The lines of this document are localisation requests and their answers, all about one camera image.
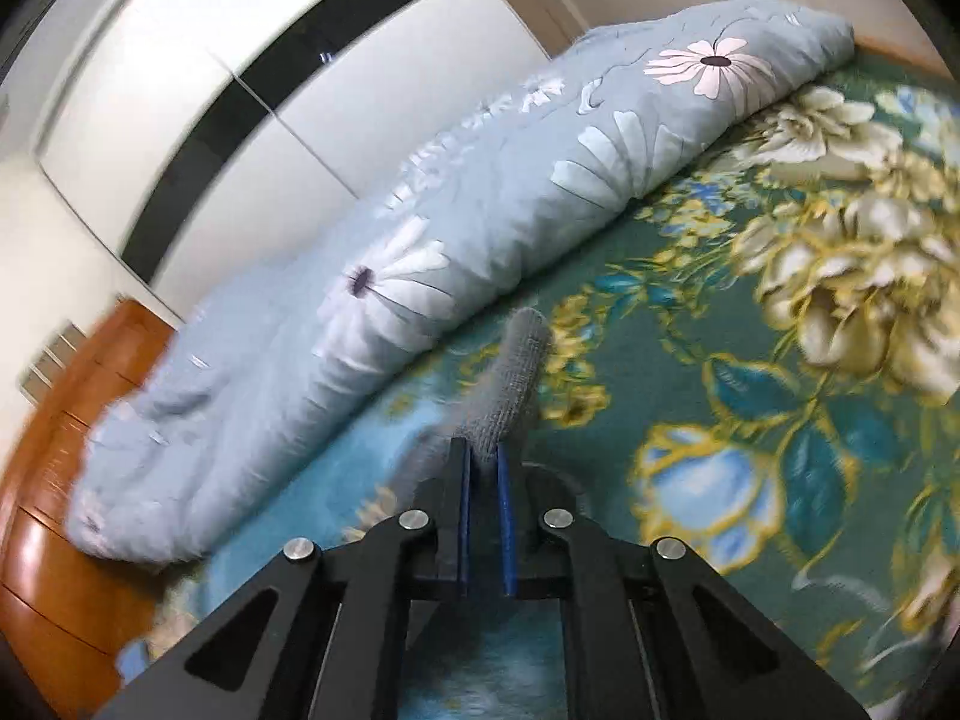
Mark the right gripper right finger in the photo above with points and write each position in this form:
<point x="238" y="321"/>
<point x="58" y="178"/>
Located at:
<point x="541" y="523"/>

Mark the teal floral fleece blanket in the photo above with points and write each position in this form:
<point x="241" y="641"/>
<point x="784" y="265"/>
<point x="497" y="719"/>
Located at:
<point x="752" y="384"/>

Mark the orange wooden headboard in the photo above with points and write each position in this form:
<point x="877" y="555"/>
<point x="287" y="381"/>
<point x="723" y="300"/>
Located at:
<point x="66" y="615"/>

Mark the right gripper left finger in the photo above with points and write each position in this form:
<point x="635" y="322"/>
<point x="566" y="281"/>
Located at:
<point x="443" y="562"/>

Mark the grey knit sweater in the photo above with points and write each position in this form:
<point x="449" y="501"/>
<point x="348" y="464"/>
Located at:
<point x="499" y="410"/>

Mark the white black sliding wardrobe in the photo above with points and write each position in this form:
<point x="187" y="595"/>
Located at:
<point x="193" y="137"/>

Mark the light blue floral quilt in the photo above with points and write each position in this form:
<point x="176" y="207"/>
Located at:
<point x="270" y="362"/>

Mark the grey wall switch panel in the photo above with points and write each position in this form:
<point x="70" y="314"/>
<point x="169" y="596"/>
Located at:
<point x="50" y="363"/>

